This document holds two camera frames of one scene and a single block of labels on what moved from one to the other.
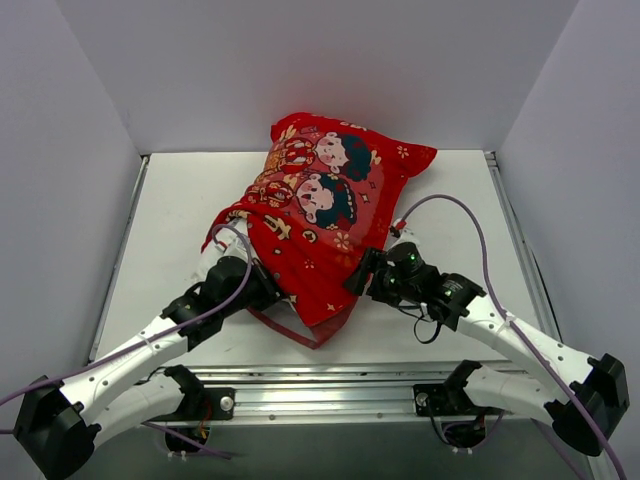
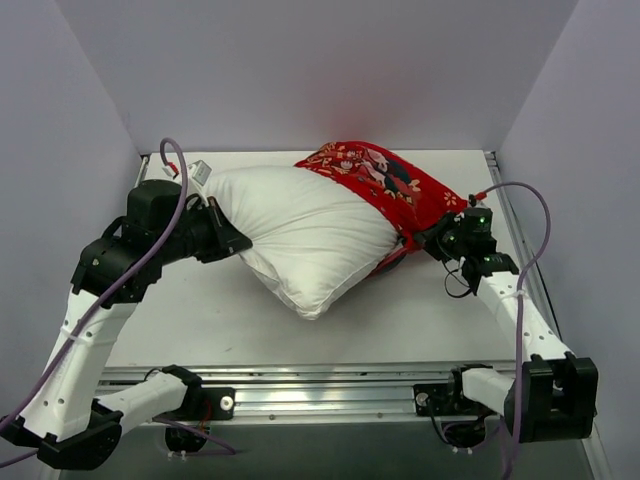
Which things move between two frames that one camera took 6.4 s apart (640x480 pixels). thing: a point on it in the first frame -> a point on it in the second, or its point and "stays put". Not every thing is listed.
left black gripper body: (270, 288) -> (214, 232)
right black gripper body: (369, 273) -> (435, 239)
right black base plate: (436, 394) stays put
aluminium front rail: (338, 396) stays put
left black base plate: (217, 404) stays put
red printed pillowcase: (324, 196) -> (414, 202)
